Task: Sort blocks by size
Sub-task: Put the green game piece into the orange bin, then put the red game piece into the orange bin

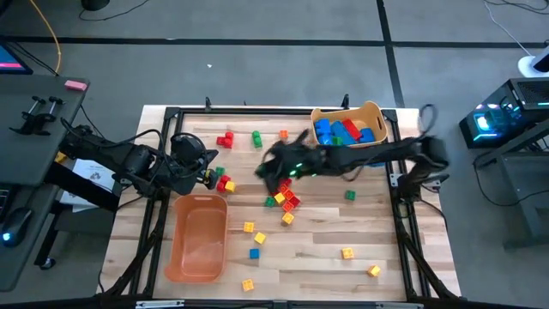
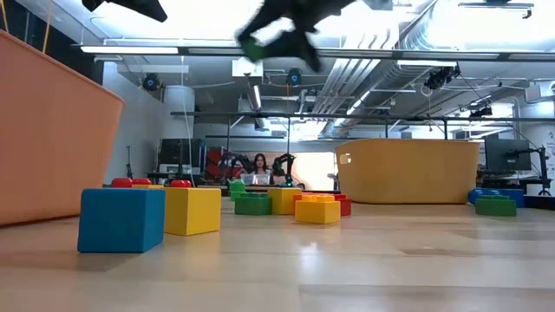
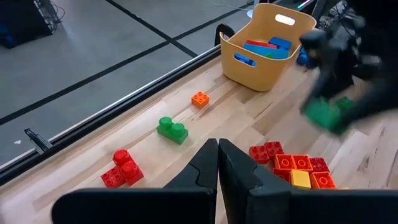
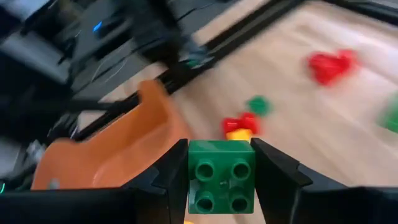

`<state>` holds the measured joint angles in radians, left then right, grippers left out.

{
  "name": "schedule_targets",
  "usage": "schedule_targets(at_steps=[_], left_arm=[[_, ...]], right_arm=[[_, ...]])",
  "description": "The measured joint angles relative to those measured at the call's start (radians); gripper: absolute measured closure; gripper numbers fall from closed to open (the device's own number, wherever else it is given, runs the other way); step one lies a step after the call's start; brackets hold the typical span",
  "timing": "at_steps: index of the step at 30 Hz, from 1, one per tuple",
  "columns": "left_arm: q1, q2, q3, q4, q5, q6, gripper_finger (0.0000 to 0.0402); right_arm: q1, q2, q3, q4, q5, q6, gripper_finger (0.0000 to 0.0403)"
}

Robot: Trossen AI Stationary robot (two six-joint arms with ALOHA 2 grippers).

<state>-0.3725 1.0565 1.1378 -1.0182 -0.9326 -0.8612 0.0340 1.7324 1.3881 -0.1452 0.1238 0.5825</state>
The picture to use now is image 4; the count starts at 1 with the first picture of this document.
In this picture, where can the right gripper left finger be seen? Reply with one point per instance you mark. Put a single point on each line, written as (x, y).
(168, 186)

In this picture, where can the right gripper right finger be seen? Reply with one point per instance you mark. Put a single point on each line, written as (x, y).
(276, 180)

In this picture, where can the small yellow building block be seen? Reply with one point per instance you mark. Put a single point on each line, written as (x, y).
(188, 222)
(239, 135)

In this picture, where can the dark grey desk shelf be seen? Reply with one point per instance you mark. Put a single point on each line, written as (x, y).
(37, 53)

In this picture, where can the large red building block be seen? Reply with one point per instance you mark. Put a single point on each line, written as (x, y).
(346, 59)

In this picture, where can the large green building block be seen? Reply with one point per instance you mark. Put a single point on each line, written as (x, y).
(390, 116)

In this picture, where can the small green building block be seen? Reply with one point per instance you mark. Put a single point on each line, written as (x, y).
(259, 106)
(220, 155)

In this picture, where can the orange plastic bin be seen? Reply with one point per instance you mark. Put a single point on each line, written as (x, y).
(124, 149)

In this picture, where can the small red building block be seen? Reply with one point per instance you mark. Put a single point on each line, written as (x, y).
(231, 125)
(248, 122)

